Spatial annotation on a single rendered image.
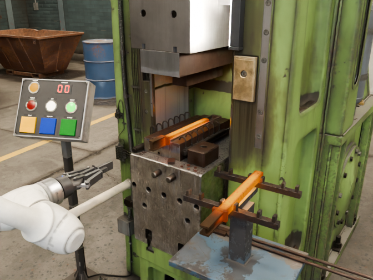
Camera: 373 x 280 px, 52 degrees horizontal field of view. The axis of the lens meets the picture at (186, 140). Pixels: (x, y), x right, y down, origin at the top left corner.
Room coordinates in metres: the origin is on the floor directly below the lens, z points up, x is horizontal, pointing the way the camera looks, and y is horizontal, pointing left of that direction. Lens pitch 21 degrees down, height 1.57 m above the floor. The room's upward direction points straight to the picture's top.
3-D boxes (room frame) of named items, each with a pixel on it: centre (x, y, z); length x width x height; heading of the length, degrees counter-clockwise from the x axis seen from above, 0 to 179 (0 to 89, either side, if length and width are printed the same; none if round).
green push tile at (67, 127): (1.65, 0.54, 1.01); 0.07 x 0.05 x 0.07; 79
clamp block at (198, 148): (1.48, -0.07, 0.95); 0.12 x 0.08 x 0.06; 144
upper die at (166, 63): (1.71, -0.01, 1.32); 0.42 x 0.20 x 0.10; 144
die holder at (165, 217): (1.68, -0.06, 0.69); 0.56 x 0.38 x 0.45; 144
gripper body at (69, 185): (1.11, 0.38, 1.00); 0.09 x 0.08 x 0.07; 145
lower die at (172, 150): (1.71, -0.01, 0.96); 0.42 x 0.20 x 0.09; 144
